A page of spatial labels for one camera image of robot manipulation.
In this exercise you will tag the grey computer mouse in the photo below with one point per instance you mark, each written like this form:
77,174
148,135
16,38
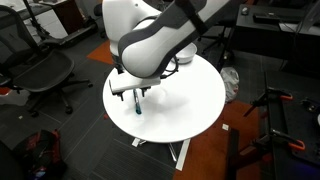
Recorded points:
245,10

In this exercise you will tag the black desk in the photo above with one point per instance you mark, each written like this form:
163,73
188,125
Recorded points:
260,38

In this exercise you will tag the white side desk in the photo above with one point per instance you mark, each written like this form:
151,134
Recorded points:
50,23

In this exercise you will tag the black orange bar clamp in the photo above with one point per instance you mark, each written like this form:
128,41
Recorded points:
266,98
283,141

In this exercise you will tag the white bowl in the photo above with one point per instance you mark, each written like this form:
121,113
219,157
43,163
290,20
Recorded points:
188,55

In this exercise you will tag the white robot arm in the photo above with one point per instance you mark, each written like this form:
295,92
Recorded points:
150,50

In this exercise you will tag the teal capped white marker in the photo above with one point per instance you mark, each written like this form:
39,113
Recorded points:
137,103

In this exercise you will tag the small white paper scrap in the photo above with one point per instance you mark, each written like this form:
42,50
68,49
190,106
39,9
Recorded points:
225,127

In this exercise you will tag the dark wooden post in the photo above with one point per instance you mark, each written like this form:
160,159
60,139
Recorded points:
233,156

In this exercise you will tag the black red backpack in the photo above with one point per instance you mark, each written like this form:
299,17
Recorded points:
40,151

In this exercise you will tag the flat black keyboard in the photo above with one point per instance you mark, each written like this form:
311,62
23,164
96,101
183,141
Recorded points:
266,18

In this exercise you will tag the black kick scooter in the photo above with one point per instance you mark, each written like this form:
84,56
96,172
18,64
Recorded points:
73,35

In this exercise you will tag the dark brown cabinet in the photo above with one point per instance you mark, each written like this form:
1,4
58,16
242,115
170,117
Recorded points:
68,13

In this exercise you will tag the black mesh office chair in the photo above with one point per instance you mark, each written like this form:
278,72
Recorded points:
43,71

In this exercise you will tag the clear plastic bag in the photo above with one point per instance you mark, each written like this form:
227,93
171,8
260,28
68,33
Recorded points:
230,83

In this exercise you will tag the white table base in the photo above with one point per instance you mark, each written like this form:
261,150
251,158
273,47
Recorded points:
183,155

